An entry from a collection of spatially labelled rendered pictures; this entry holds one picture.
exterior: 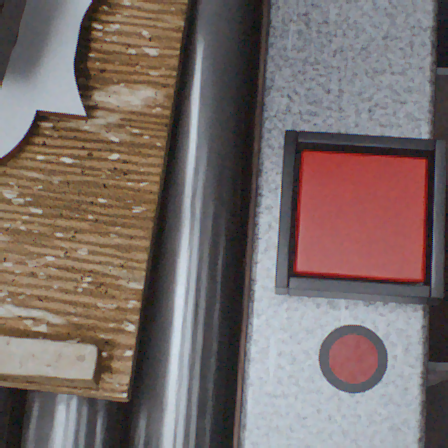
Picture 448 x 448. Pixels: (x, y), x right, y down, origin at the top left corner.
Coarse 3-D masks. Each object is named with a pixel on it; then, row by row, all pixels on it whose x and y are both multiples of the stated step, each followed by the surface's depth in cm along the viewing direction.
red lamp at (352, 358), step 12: (348, 336) 54; (360, 336) 54; (336, 348) 54; (348, 348) 54; (360, 348) 54; (372, 348) 54; (336, 360) 54; (348, 360) 54; (360, 360) 54; (372, 360) 54; (336, 372) 54; (348, 372) 54; (360, 372) 53; (372, 372) 54
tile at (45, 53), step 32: (32, 0) 54; (64, 0) 54; (96, 0) 55; (32, 32) 54; (64, 32) 54; (32, 64) 54; (64, 64) 53; (0, 96) 53; (32, 96) 53; (64, 96) 53; (0, 128) 53; (32, 128) 53; (0, 160) 53
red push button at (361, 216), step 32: (320, 160) 55; (352, 160) 55; (384, 160) 55; (416, 160) 55; (320, 192) 54; (352, 192) 54; (384, 192) 54; (416, 192) 54; (320, 224) 54; (352, 224) 54; (384, 224) 54; (416, 224) 54; (320, 256) 54; (352, 256) 54; (384, 256) 54; (416, 256) 53
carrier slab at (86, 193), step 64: (128, 0) 56; (128, 64) 55; (64, 128) 55; (128, 128) 55; (0, 192) 54; (64, 192) 54; (128, 192) 54; (0, 256) 53; (64, 256) 53; (128, 256) 53; (0, 320) 52; (64, 320) 52; (128, 320) 52; (0, 384) 53; (128, 384) 52
